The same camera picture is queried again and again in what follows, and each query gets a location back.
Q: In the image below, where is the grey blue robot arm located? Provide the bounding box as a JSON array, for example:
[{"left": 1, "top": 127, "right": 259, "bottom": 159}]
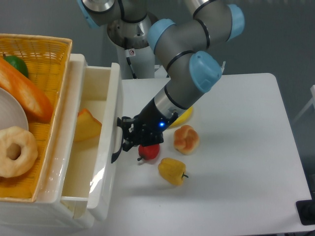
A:
[{"left": 78, "top": 0, "right": 245, "bottom": 151}]

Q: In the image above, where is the black device at edge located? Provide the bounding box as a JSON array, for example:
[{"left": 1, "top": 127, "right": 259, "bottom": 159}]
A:
[{"left": 296, "top": 200, "right": 315, "bottom": 226}]

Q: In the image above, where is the yellow toy pepper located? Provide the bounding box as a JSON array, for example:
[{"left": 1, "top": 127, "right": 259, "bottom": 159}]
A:
[{"left": 158, "top": 158, "right": 189, "bottom": 186}]

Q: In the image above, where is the white plate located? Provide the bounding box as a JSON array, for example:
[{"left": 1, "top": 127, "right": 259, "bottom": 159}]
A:
[{"left": 0, "top": 88, "right": 29, "bottom": 130}]

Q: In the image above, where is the green toy fruit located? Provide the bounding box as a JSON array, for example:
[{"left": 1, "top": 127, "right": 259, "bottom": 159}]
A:
[{"left": 3, "top": 54, "right": 29, "bottom": 78}]

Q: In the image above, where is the yellow banana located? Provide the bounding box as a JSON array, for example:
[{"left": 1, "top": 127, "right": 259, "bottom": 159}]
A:
[{"left": 169, "top": 106, "right": 193, "bottom": 128}]

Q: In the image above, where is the white drawer cabinet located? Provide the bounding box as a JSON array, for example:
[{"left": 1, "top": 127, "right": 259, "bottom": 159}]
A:
[{"left": 0, "top": 54, "right": 94, "bottom": 228}]

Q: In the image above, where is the orange baguette bread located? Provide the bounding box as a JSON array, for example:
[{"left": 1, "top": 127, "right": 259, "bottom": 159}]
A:
[{"left": 0, "top": 59, "right": 54, "bottom": 123}]

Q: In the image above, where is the white drawer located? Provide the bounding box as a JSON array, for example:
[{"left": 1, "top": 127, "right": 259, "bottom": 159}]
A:
[{"left": 61, "top": 63, "right": 123, "bottom": 228}]

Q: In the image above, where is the knotted bread roll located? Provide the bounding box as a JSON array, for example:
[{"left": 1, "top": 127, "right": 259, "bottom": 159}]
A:
[{"left": 173, "top": 125, "right": 200, "bottom": 155}]

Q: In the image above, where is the orange bread slice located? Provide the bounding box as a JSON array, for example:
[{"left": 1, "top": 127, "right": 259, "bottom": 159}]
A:
[{"left": 74, "top": 108, "right": 102, "bottom": 142}]

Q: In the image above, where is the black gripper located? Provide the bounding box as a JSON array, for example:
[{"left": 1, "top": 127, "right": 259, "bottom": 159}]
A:
[{"left": 117, "top": 99, "right": 178, "bottom": 151}]

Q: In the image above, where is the red toy pepper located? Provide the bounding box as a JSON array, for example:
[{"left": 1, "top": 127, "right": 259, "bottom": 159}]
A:
[{"left": 137, "top": 144, "right": 160, "bottom": 161}]

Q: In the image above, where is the beige doughnut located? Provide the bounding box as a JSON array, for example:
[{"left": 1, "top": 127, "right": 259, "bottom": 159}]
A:
[{"left": 0, "top": 126, "right": 38, "bottom": 178}]

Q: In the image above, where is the yellow woven basket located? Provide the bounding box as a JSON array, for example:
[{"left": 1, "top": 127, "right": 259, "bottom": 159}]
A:
[{"left": 0, "top": 33, "right": 72, "bottom": 203}]

